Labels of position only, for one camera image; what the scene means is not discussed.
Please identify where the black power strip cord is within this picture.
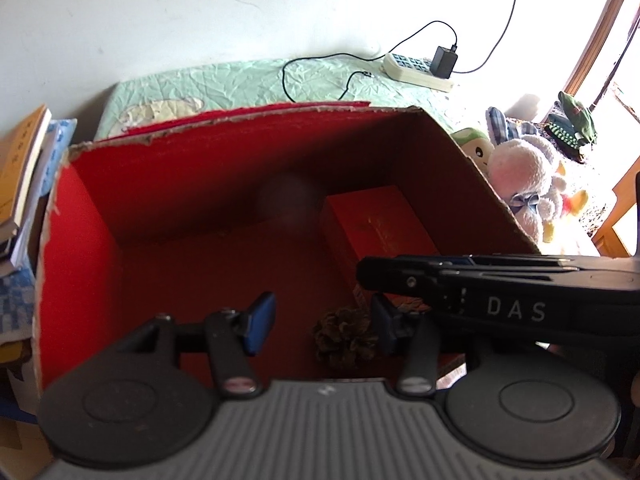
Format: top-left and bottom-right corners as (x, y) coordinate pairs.
(450, 0), (531, 75)

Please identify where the yellow plush toy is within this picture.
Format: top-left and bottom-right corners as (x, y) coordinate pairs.
(541, 164), (591, 242)

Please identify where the wooden window frame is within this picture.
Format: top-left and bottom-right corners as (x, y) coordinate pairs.
(564, 0), (640, 98)

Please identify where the small red gift box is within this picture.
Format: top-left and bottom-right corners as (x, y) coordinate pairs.
(320, 185), (442, 311)

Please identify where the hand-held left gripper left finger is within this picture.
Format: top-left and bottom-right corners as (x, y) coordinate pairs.
(107, 291), (277, 401)

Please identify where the brown pine cone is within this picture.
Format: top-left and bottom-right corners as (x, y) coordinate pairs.
(312, 306), (380, 372)

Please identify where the white plush bunny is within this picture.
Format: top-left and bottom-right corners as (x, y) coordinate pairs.
(486, 106), (569, 244)

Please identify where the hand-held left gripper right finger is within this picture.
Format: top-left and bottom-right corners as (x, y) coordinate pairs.
(370, 292), (494, 397)

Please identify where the blue patterned bag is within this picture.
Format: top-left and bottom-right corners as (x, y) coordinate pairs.
(0, 264), (39, 347)

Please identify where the green capped plush toy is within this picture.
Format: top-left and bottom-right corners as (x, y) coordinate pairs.
(451, 127), (494, 174)

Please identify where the red cardboard lid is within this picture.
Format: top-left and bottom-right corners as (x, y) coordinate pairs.
(119, 101), (374, 137)

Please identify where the thin black adapter cable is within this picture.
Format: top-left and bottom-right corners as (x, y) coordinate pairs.
(281, 20), (460, 106)

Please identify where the large red cardboard box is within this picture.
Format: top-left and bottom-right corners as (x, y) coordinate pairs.
(32, 101), (543, 401)

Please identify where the dark green plush toy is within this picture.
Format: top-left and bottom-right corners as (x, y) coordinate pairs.
(544, 90), (599, 162)

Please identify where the blue white booklet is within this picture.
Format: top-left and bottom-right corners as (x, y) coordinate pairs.
(39, 118), (79, 197)

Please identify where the wooden chair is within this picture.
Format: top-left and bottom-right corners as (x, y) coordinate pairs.
(591, 157), (640, 259)

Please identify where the white power strip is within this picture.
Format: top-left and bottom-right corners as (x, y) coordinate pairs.
(382, 52), (455, 93)

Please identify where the stack of books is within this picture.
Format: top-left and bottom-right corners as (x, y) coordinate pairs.
(0, 104), (54, 228)

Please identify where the black power adapter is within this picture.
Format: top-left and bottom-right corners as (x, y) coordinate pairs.
(430, 45), (459, 81)

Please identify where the green printed bedsheet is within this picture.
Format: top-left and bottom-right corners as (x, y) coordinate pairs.
(92, 52), (468, 142)

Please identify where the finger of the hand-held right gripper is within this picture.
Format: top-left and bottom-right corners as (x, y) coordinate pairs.
(395, 253), (640, 277)
(356, 255), (640, 307)

